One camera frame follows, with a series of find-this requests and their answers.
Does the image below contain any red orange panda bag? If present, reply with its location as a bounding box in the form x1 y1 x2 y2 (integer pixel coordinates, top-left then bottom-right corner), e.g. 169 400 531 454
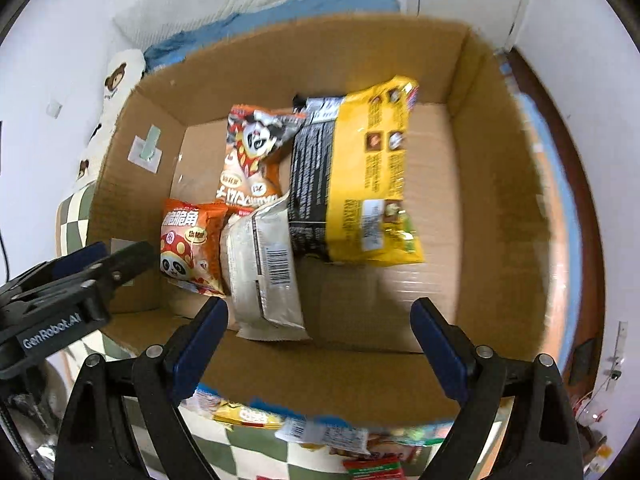
160 198 230 297

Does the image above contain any white grey snack packet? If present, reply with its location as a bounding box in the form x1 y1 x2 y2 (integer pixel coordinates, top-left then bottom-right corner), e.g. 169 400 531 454
226 196 308 342

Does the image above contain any yellow black noodle packet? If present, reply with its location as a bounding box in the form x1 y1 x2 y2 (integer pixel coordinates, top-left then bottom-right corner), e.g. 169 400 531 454
288 76 424 266

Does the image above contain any orange panda snack bag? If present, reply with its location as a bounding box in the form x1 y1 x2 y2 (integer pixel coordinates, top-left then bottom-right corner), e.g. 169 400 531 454
216 104 306 209

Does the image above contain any colourful candy packet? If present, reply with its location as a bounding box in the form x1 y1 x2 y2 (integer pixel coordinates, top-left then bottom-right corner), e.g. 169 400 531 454
387 422 452 448

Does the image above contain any yellow panda snack bag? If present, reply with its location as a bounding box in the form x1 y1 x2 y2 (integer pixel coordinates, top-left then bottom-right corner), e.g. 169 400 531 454
213 401 283 430

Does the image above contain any green white checkered blanket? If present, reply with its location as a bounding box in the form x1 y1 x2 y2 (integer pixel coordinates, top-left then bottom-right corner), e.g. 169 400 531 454
56 183 460 479

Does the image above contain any red long snack packet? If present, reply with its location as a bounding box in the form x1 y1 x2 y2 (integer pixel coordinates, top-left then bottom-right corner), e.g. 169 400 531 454
343 457 407 480

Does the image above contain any clear nut snack packet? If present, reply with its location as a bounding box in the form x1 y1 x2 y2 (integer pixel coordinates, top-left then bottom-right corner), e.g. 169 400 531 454
276 418 370 455

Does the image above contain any white bear print pillow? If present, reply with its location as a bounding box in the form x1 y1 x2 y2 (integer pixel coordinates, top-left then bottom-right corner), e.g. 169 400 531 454
72 49 146 193

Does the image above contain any open cardboard box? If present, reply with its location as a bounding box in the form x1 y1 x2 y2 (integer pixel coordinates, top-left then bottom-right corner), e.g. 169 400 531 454
88 14 563 427

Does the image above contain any wall socket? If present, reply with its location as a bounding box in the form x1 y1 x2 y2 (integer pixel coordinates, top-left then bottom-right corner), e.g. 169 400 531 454
46 100 62 118

